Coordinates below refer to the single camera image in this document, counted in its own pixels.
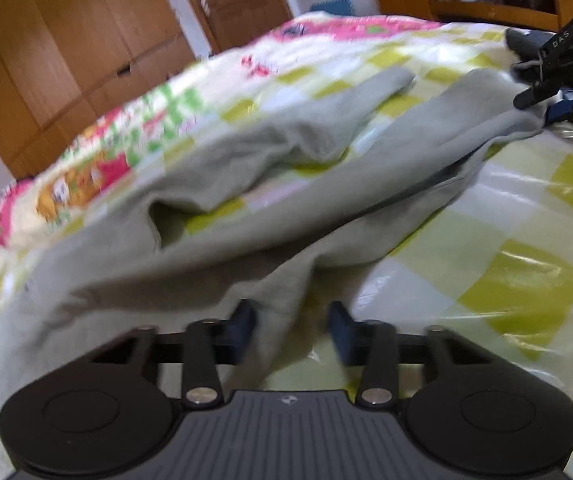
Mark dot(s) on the colourful checked bed quilt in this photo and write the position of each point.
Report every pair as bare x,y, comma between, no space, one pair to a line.
495,264

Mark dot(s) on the brown wooden wardrobe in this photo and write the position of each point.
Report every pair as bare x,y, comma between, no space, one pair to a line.
65,63

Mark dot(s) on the blue foam mat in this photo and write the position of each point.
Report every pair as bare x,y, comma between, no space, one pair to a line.
334,7

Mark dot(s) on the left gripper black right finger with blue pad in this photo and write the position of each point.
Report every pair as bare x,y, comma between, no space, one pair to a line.
356,341

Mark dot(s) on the grey-green pants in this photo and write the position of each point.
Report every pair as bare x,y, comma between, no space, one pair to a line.
253,214

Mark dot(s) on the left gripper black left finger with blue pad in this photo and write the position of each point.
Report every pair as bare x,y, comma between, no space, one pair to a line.
225,341

